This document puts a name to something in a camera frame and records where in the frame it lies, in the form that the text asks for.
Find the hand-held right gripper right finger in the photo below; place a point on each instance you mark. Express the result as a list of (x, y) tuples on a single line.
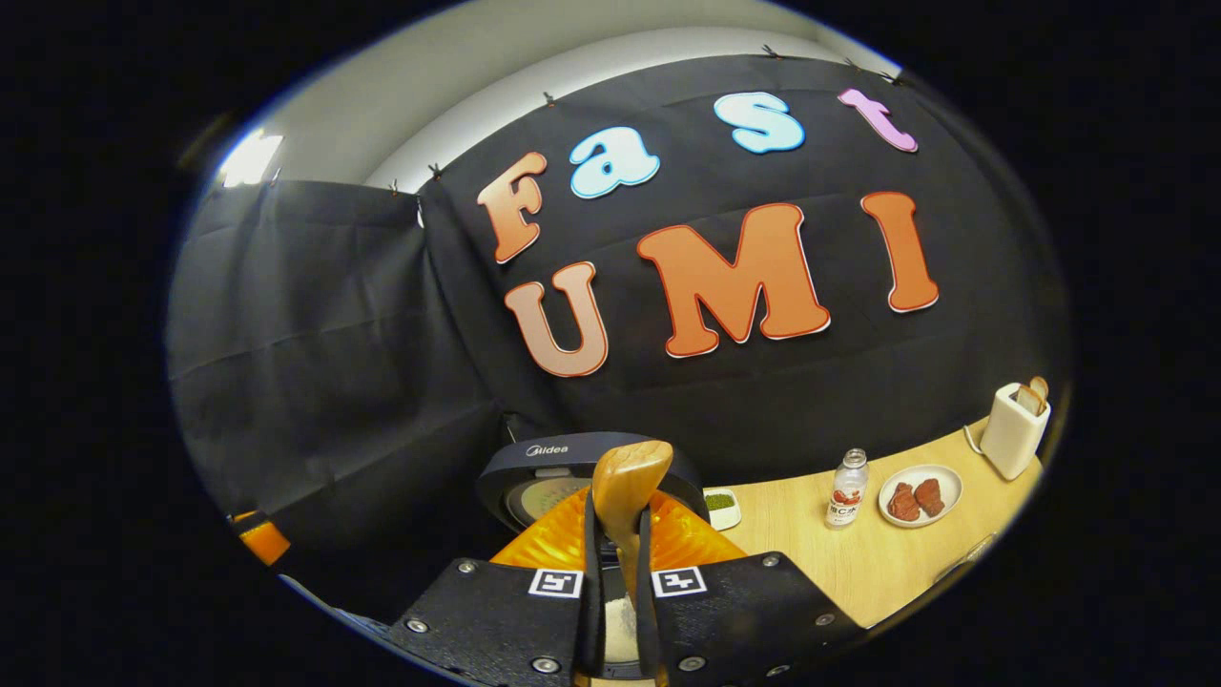
[(734, 611)]

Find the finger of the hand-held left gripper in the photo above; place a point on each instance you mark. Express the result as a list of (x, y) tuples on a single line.
[(265, 542)]

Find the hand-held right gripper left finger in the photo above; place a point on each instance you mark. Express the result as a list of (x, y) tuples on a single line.
[(515, 620)]

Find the white rice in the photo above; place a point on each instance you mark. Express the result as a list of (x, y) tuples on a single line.
[(620, 625)]

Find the wooden spoon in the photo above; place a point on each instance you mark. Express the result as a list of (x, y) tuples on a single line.
[(630, 477)]

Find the black rice cooker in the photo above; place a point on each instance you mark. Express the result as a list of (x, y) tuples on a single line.
[(563, 450)]

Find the small white divided dish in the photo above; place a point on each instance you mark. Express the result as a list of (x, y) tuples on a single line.
[(722, 520)]

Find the clear bottle with red label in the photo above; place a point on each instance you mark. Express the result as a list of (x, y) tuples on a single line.
[(847, 496)]

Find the red meat piece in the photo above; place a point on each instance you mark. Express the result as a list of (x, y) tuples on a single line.
[(903, 502), (930, 497)]

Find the white round plate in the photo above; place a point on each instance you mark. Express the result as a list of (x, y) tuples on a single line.
[(949, 477)]

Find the white toaster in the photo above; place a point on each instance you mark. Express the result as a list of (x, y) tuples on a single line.
[(1011, 439)]

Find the toasted bread slice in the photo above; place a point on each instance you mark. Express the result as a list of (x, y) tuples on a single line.
[(1040, 387), (1027, 399)]

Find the ceiling light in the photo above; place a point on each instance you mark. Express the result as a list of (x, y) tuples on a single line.
[(250, 157)]

